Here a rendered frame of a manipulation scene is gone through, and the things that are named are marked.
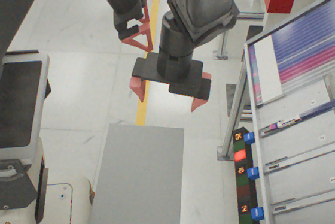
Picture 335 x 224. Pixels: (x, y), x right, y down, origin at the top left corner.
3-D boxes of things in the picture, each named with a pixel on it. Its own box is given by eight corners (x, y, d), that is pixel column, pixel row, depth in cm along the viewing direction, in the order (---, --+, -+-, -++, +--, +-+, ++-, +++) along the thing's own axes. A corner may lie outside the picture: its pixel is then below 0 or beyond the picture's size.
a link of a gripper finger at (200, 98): (169, 91, 73) (174, 57, 66) (204, 99, 73) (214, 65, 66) (163, 118, 69) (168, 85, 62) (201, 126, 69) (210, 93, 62)
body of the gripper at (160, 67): (147, 58, 67) (149, 26, 61) (201, 69, 67) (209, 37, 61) (139, 84, 63) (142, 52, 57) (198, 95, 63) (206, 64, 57)
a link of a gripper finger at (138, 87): (135, 85, 74) (137, 50, 66) (170, 92, 73) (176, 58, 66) (127, 111, 70) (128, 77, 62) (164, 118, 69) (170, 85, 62)
